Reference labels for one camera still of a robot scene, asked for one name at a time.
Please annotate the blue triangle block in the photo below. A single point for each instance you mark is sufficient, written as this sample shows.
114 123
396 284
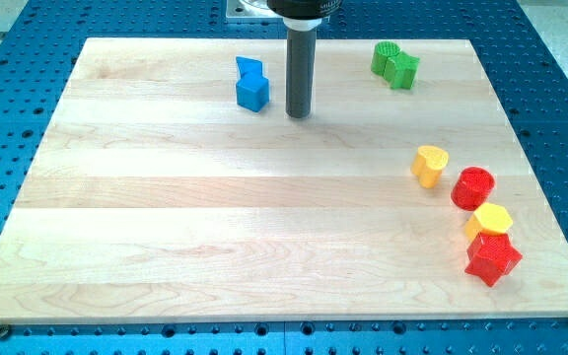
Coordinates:
248 65

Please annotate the yellow hexagon block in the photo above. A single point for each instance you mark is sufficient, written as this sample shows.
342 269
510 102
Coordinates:
490 219

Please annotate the red star block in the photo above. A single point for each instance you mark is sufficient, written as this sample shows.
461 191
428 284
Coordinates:
491 257

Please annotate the red cylinder block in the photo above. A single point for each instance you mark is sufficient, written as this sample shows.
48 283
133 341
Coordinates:
472 188

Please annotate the green star block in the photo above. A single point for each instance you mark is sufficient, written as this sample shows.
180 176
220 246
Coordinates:
400 70

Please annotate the black robot arm end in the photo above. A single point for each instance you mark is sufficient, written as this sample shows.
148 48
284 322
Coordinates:
304 9

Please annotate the green cylinder block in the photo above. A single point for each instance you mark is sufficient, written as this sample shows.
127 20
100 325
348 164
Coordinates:
383 51

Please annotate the blue cube block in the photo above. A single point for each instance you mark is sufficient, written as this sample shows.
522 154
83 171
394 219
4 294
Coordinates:
252 92

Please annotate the yellow heart block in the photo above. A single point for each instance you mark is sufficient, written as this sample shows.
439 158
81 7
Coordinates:
428 164

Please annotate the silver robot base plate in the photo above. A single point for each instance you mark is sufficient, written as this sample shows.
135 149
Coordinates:
249 10

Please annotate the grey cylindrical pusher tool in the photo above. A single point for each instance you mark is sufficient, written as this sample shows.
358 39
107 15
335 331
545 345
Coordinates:
301 48

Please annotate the light wooden board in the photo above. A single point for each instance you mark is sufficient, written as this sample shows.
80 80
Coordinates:
155 197

